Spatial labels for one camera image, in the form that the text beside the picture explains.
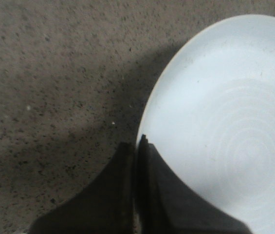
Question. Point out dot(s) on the light blue round plate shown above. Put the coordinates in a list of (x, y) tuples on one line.
[(211, 116)]

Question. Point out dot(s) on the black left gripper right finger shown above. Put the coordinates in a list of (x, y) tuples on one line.
[(167, 206)]

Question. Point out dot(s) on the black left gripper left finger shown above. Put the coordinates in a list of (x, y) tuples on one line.
[(105, 206)]

